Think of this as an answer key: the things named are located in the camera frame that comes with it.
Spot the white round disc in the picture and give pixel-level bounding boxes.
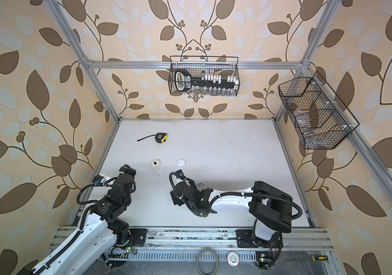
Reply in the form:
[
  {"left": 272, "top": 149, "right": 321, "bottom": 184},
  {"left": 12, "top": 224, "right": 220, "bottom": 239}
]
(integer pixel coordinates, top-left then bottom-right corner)
[{"left": 226, "top": 252, "right": 240, "bottom": 267}]

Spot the grey tape roll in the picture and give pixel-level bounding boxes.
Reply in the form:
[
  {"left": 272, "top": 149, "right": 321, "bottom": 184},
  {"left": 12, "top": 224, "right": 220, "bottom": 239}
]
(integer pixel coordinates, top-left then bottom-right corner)
[{"left": 195, "top": 247, "right": 220, "bottom": 275}]

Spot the black wire basket back wall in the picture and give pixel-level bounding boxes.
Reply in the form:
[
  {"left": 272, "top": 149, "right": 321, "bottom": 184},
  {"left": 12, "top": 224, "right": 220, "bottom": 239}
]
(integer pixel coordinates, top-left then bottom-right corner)
[{"left": 168, "top": 55, "right": 241, "bottom": 97}]

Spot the black yellow tape measure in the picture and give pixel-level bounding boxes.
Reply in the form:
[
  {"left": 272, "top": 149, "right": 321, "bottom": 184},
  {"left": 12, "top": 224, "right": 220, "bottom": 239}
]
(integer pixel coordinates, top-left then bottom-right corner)
[{"left": 137, "top": 132, "right": 168, "bottom": 144}]

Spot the black yellow screwdriver right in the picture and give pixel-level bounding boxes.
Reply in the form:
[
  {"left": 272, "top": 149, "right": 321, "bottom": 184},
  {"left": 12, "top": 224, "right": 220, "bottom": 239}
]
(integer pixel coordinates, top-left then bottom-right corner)
[{"left": 312, "top": 255, "right": 328, "bottom": 262}]

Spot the black wire basket right wall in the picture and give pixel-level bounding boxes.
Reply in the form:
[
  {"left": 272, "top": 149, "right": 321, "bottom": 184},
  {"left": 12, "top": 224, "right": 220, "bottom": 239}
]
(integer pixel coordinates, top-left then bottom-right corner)
[{"left": 278, "top": 72, "right": 360, "bottom": 150}]

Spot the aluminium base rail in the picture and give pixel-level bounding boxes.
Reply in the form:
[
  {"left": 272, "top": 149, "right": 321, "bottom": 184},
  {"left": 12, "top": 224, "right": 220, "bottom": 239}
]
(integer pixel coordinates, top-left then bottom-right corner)
[{"left": 129, "top": 227, "right": 334, "bottom": 252}]

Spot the white round earbud case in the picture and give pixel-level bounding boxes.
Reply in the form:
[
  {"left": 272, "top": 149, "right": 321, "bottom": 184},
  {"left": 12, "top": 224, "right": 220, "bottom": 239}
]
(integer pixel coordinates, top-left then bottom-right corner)
[{"left": 176, "top": 159, "right": 186, "bottom": 167}]

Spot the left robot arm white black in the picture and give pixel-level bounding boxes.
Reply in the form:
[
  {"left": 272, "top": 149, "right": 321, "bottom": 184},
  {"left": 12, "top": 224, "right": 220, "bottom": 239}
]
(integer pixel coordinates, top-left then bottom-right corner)
[{"left": 18, "top": 165, "right": 136, "bottom": 275}]

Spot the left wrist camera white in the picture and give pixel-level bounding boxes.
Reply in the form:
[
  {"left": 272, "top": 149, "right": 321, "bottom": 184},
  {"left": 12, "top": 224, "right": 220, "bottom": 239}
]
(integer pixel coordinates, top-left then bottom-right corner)
[{"left": 92, "top": 174, "right": 111, "bottom": 186}]

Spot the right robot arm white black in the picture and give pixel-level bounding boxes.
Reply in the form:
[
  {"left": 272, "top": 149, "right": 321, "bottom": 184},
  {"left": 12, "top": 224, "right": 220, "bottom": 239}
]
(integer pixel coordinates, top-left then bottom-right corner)
[{"left": 169, "top": 170, "right": 303, "bottom": 248}]

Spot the black wire basket wall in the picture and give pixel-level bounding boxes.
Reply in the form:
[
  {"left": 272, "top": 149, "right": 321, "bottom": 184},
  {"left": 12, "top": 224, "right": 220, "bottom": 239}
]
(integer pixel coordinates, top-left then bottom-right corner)
[
  {"left": 278, "top": 72, "right": 360, "bottom": 150},
  {"left": 168, "top": 55, "right": 241, "bottom": 97}
]

